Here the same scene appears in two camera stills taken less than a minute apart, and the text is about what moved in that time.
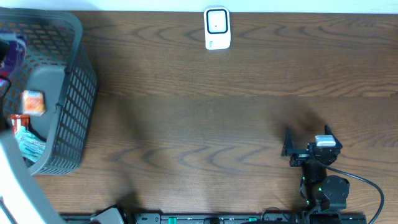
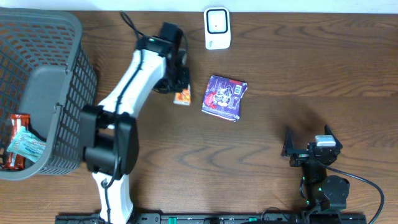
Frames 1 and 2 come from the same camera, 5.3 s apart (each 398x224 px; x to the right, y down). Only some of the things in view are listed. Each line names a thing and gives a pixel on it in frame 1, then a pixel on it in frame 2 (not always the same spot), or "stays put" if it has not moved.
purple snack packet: [17, 53] → [222, 98]
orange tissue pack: [33, 102] → [183, 98]
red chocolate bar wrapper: [18, 121] stays put
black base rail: [228, 218] stays put
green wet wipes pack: [32, 147] stays put
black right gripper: [300, 156] stays put
